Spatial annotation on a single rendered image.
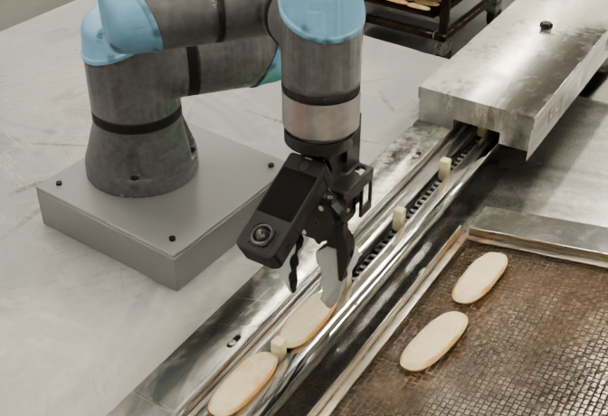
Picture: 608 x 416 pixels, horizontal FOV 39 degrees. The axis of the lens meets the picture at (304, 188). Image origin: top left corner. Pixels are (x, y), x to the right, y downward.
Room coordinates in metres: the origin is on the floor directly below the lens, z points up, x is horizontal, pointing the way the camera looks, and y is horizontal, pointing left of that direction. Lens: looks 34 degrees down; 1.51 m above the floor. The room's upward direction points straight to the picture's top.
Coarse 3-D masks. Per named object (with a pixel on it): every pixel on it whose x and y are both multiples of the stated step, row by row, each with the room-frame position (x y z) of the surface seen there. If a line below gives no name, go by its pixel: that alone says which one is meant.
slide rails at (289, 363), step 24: (456, 144) 1.08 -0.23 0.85; (480, 144) 1.08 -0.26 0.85; (432, 168) 1.02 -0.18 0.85; (456, 168) 1.02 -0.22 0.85; (408, 192) 0.96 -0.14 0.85; (384, 216) 0.90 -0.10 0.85; (360, 240) 0.85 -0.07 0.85; (312, 288) 0.76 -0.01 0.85; (360, 288) 0.76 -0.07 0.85; (288, 312) 0.72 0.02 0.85; (336, 312) 0.72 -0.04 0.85; (264, 336) 0.68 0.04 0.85; (312, 336) 0.68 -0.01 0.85; (240, 360) 0.65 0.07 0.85; (288, 360) 0.65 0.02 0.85; (216, 384) 0.61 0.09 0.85
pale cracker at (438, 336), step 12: (456, 312) 0.66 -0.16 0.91; (432, 324) 0.64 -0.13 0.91; (444, 324) 0.64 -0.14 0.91; (456, 324) 0.64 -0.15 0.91; (420, 336) 0.62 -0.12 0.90; (432, 336) 0.62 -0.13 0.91; (444, 336) 0.62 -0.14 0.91; (456, 336) 0.62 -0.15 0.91; (408, 348) 0.61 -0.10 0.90; (420, 348) 0.61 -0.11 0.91; (432, 348) 0.60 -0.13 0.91; (444, 348) 0.61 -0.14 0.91; (408, 360) 0.59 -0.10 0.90; (420, 360) 0.59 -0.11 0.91; (432, 360) 0.59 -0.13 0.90
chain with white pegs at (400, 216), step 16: (480, 128) 1.12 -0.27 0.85; (448, 160) 1.01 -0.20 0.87; (432, 192) 0.97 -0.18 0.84; (400, 208) 0.89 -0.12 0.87; (416, 208) 0.94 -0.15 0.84; (400, 224) 0.88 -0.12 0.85; (384, 240) 0.87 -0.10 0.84; (368, 256) 0.83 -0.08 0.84; (352, 272) 0.80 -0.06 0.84; (272, 352) 0.65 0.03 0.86; (288, 352) 0.67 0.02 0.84
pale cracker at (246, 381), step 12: (252, 360) 0.64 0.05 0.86; (264, 360) 0.64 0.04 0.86; (276, 360) 0.64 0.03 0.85; (240, 372) 0.62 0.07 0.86; (252, 372) 0.62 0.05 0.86; (264, 372) 0.62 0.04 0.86; (228, 384) 0.60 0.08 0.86; (240, 384) 0.60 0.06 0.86; (252, 384) 0.60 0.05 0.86; (264, 384) 0.61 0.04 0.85; (216, 396) 0.59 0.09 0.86; (228, 396) 0.59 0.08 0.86; (240, 396) 0.59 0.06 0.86; (252, 396) 0.59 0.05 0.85; (216, 408) 0.57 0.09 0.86; (228, 408) 0.57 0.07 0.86; (240, 408) 0.58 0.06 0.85
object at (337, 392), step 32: (448, 256) 0.77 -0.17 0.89; (512, 256) 0.76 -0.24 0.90; (576, 256) 0.74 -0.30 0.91; (416, 288) 0.71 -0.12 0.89; (448, 288) 0.71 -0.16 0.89; (544, 288) 0.69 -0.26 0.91; (576, 288) 0.69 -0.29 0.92; (384, 320) 0.65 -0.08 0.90; (480, 320) 0.65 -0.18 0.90; (448, 352) 0.61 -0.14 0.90; (576, 352) 0.59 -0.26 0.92; (352, 384) 0.57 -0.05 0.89; (384, 384) 0.57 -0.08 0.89; (416, 384) 0.57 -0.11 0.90; (480, 384) 0.56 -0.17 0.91
